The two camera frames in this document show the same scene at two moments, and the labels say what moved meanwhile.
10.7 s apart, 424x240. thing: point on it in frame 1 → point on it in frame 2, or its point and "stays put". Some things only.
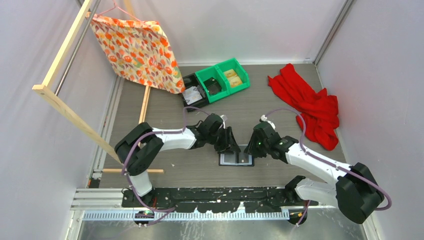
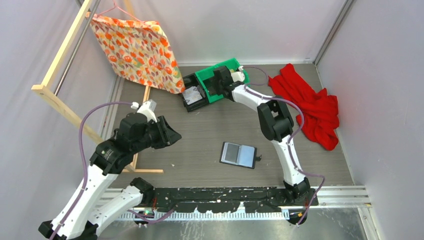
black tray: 191,80 stays put
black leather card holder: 238,159 stays put
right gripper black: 251,148 → 215,87
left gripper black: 229,144 → 169,135
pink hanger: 116,6 stays put
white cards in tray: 191,95 stays put
